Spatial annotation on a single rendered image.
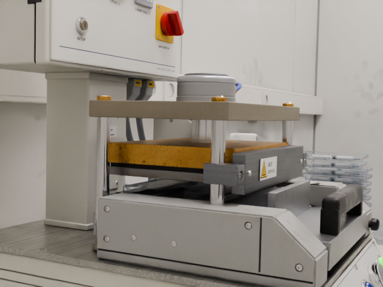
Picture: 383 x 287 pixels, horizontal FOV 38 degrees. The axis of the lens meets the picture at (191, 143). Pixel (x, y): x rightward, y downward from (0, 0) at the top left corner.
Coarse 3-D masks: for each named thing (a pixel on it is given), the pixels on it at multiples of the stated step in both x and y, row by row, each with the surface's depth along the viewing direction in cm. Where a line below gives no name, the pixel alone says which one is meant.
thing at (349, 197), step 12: (336, 192) 63; (348, 192) 64; (360, 192) 70; (324, 204) 60; (336, 204) 59; (348, 204) 63; (360, 204) 71; (324, 216) 60; (336, 216) 59; (324, 228) 60; (336, 228) 59
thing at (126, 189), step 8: (128, 184) 71; (184, 184) 72; (192, 184) 74; (200, 184) 77; (208, 184) 79; (128, 192) 69; (136, 192) 68; (144, 192) 68; (152, 192) 67; (160, 192) 67; (168, 192) 69; (176, 192) 71
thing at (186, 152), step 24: (192, 120) 73; (120, 144) 68; (144, 144) 66; (168, 144) 67; (192, 144) 68; (240, 144) 71; (264, 144) 72; (288, 144) 79; (120, 168) 68; (144, 168) 67; (168, 168) 65; (192, 168) 64
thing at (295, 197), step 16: (272, 192) 62; (288, 192) 66; (304, 192) 73; (288, 208) 67; (304, 208) 73; (320, 208) 76; (304, 224) 65; (352, 224) 66; (320, 240) 56; (336, 240) 58; (352, 240) 67; (336, 256) 59
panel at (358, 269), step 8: (368, 248) 74; (376, 248) 78; (360, 256) 69; (368, 256) 73; (376, 256) 76; (352, 264) 65; (360, 264) 68; (368, 264) 71; (344, 272) 61; (352, 272) 64; (360, 272) 67; (344, 280) 60; (352, 280) 63; (360, 280) 65; (368, 280) 68
